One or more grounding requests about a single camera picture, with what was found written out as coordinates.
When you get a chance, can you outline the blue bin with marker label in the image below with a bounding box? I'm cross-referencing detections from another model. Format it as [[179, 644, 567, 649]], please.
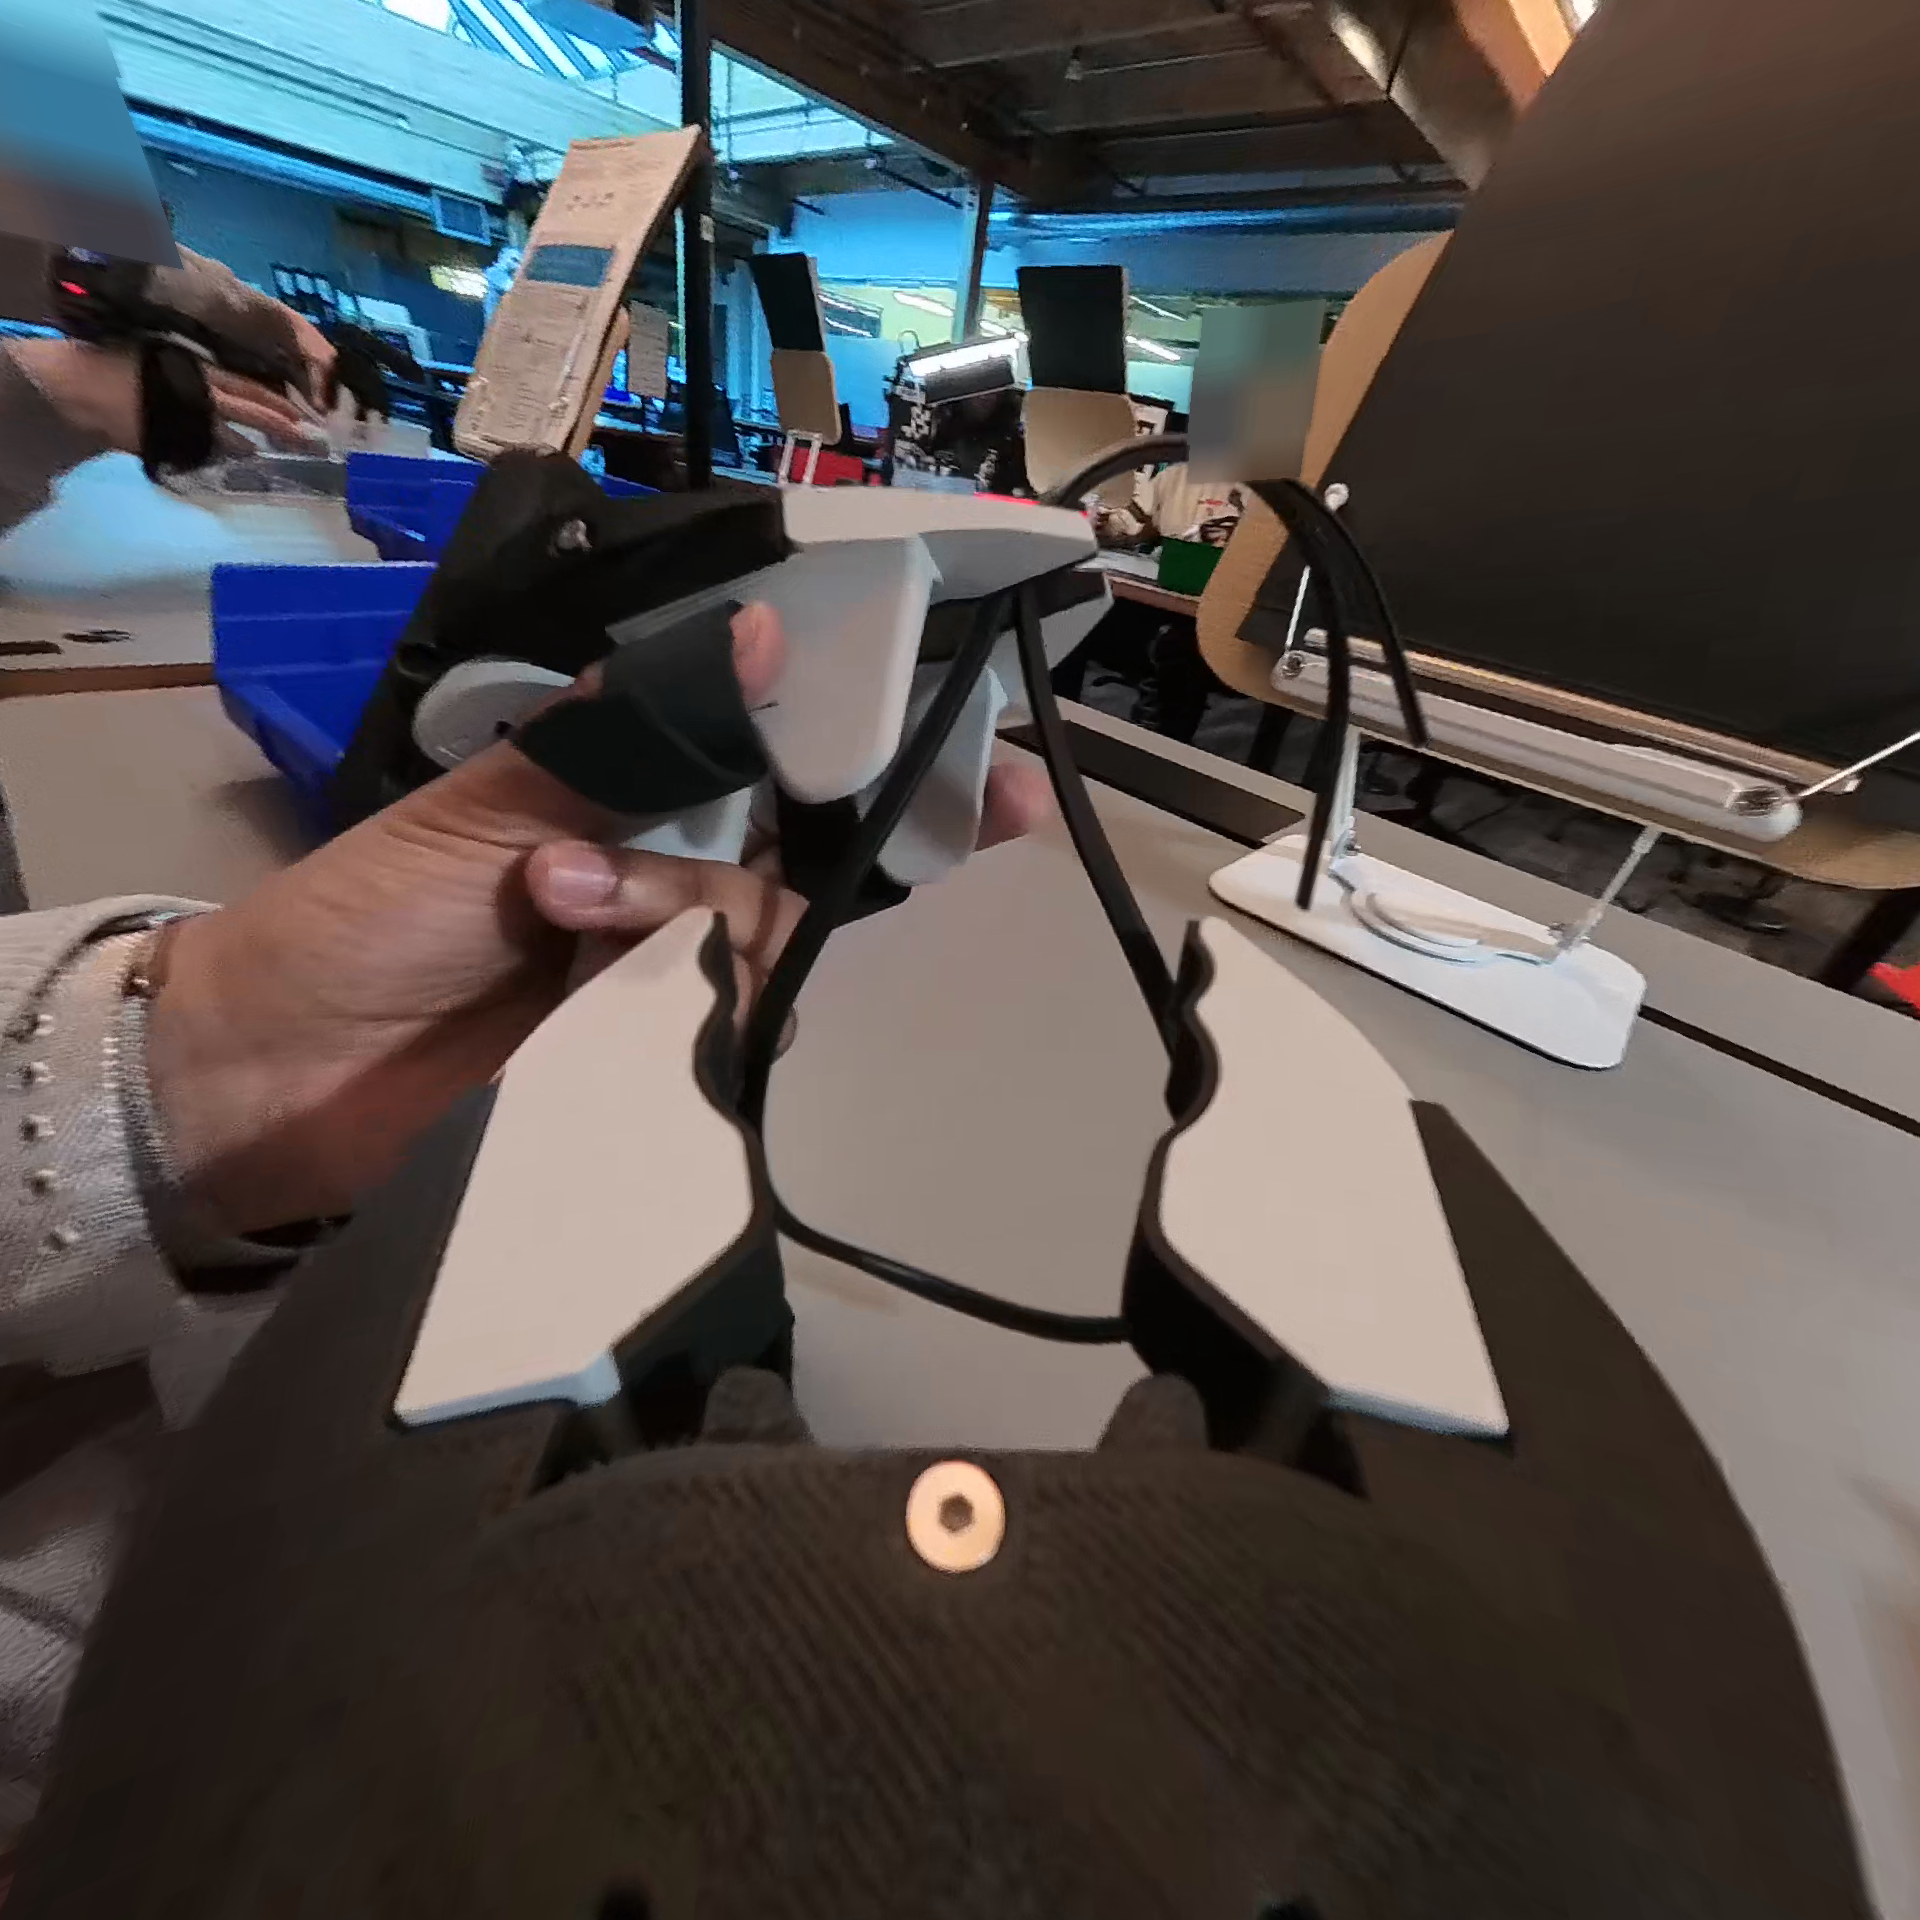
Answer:
[[209, 558, 452, 824]]

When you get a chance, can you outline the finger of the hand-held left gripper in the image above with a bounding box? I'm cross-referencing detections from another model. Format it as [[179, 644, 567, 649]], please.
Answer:
[[918, 575, 1119, 705], [779, 487, 1105, 597]]

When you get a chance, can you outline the person's left forearm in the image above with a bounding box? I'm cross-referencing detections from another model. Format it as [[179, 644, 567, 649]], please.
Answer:
[[0, 895, 225, 1377]]

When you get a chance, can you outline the person's left hand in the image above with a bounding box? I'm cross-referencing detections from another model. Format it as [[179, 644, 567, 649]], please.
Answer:
[[141, 599, 1056, 1250]]

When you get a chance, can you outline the black white marker sign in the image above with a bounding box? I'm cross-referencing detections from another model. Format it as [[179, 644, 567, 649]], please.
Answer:
[[885, 382, 1029, 481]]

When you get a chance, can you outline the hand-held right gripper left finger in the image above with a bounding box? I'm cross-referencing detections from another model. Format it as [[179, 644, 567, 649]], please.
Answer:
[[390, 905, 792, 1444]]

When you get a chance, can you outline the tall cardboard sheet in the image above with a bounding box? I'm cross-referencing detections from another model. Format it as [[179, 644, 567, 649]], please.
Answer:
[[451, 125, 711, 461]]

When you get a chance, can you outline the black cable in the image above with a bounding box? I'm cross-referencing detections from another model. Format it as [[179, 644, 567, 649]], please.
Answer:
[[731, 434, 1433, 1346]]

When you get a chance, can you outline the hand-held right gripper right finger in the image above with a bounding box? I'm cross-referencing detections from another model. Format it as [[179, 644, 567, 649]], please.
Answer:
[[1123, 917, 1511, 1444]]

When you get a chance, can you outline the plain blue plastic bin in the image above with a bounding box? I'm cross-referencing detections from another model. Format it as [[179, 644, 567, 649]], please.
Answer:
[[345, 450, 662, 567]]

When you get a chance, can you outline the black metal pole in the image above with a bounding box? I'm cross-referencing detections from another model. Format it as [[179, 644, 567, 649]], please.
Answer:
[[679, 0, 723, 490]]

